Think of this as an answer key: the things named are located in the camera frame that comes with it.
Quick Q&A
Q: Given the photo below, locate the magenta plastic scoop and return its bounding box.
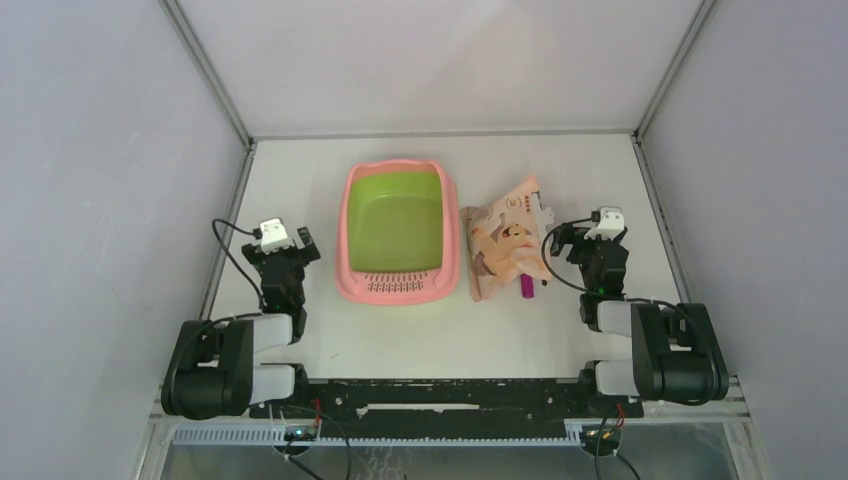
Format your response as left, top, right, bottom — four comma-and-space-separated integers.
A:
519, 274, 535, 299

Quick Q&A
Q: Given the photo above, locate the cat litter bag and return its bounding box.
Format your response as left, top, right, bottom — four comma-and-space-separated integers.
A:
461, 175, 552, 302

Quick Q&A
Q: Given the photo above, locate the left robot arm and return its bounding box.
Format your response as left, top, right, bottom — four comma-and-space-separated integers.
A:
160, 222, 321, 420

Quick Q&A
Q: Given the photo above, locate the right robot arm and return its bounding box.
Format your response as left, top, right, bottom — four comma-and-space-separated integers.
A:
541, 222, 730, 416

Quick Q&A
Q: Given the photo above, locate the pink green litter box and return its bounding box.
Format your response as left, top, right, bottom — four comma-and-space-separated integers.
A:
335, 159, 461, 306

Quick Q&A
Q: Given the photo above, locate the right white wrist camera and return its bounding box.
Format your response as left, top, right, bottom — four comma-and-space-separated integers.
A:
584, 206, 627, 240

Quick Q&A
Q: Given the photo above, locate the left black cable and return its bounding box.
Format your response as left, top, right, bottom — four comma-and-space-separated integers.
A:
211, 219, 266, 313

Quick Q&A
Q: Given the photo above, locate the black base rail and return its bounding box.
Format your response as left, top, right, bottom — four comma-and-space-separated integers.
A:
248, 378, 644, 440

